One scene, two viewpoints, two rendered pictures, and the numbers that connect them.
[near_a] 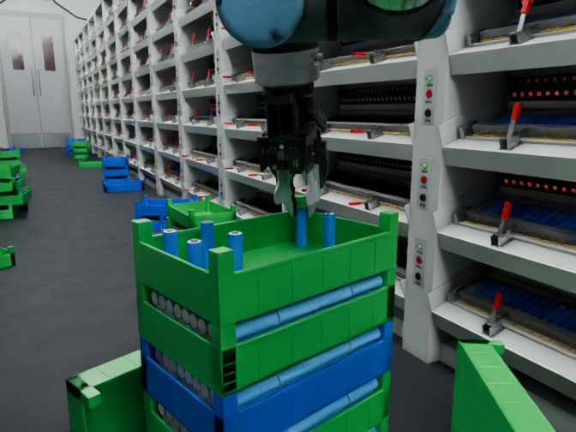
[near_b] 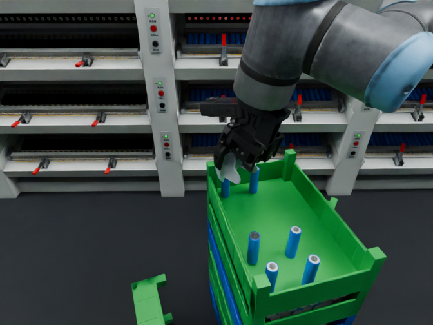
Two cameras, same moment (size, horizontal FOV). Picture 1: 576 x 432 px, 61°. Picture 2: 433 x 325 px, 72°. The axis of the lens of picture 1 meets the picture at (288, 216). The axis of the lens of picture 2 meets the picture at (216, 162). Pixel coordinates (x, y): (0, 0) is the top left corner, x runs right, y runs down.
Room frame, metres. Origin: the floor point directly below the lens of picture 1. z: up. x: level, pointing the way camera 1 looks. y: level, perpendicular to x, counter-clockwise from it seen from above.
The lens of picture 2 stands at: (0.55, 0.43, 0.84)
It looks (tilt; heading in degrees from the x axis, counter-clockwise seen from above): 35 degrees down; 297
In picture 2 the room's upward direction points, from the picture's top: straight up
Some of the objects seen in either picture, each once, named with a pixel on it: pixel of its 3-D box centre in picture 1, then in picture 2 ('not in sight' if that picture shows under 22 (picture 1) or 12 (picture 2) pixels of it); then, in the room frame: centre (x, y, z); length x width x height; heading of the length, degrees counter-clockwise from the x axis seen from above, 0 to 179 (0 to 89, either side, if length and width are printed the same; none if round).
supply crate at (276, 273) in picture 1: (270, 244); (277, 216); (0.63, 0.02, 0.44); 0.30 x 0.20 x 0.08; 132
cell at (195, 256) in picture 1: (195, 266); (310, 271); (0.55, 0.11, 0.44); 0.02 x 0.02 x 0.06
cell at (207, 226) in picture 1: (207, 244); (253, 249); (0.65, 0.11, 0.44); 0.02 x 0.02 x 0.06
